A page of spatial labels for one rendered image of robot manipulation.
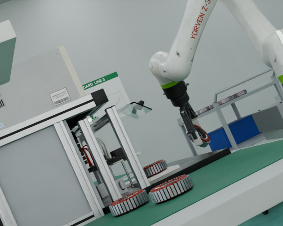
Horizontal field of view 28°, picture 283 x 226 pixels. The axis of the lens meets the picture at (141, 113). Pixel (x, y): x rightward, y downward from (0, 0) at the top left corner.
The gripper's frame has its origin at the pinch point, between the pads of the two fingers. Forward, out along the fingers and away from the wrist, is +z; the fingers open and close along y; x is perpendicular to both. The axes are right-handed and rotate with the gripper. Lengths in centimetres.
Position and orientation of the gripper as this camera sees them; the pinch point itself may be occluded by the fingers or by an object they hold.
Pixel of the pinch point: (197, 134)
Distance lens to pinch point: 240.3
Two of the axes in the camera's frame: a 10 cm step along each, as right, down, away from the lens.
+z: 4.5, 8.3, 3.3
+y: 1.1, -4.2, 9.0
